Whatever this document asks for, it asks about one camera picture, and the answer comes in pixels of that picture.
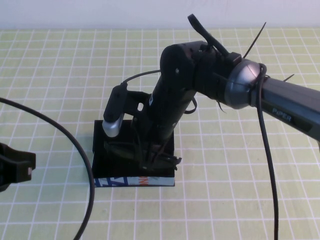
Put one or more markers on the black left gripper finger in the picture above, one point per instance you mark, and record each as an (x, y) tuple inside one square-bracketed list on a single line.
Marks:
[(23, 166), (7, 175)]

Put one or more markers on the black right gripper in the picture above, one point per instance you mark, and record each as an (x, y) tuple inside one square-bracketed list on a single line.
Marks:
[(160, 135)]

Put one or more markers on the black glasses case printed side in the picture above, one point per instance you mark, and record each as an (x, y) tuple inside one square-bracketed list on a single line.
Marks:
[(110, 163)]

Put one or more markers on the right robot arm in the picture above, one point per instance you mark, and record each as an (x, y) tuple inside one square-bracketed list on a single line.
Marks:
[(287, 100)]

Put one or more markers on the black zip tie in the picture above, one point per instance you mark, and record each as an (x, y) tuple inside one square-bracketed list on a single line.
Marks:
[(255, 41), (220, 106), (288, 77)]

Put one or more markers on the black right camera bracket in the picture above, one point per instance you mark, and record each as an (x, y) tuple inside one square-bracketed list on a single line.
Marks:
[(135, 100)]

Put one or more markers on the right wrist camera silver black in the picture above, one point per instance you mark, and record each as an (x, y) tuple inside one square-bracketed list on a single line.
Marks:
[(115, 107)]

